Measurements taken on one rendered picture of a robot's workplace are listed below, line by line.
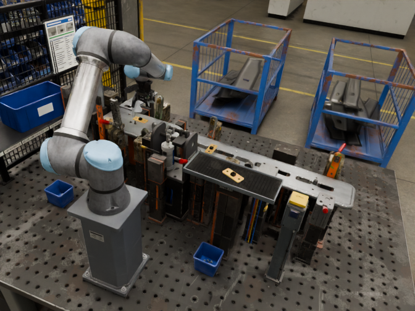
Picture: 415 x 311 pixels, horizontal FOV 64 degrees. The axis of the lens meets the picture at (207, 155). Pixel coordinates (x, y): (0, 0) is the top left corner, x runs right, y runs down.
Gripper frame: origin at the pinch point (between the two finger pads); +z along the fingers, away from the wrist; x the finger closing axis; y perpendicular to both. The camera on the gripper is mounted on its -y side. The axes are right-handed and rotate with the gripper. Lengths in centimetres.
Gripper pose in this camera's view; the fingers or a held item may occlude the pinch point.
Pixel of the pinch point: (140, 111)
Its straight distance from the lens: 190.2
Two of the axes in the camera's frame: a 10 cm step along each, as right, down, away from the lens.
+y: 9.0, 3.1, -3.0
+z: -0.8, 8.1, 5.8
